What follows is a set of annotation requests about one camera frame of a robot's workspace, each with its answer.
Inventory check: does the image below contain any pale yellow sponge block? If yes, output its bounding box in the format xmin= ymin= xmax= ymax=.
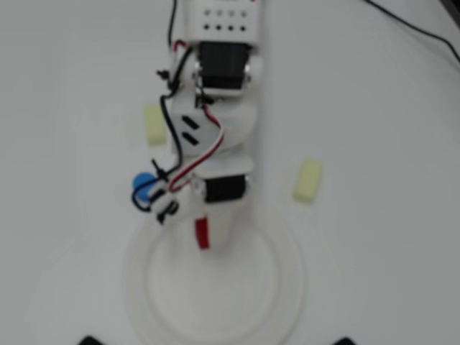
xmin=291 ymin=160 xmax=323 ymax=206
xmin=143 ymin=103 xmax=168 ymax=147

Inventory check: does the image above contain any red cube block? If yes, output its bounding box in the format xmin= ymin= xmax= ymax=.
xmin=193 ymin=214 xmax=211 ymax=250

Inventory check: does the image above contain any black cable on table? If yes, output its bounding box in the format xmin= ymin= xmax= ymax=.
xmin=362 ymin=0 xmax=460 ymax=61

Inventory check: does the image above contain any red and white servo cable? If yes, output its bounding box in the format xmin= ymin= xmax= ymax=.
xmin=168 ymin=41 xmax=226 ymax=193

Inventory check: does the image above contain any white round plate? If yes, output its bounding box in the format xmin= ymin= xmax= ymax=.
xmin=121 ymin=207 xmax=307 ymax=345

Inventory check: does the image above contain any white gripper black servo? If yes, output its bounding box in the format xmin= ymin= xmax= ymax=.
xmin=178 ymin=155 xmax=254 ymax=253

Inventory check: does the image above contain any blue cylinder block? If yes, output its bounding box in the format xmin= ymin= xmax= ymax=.
xmin=132 ymin=172 xmax=160 ymax=204

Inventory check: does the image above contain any black stand foot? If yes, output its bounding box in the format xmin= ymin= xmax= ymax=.
xmin=328 ymin=335 xmax=363 ymax=345
xmin=78 ymin=334 xmax=111 ymax=345

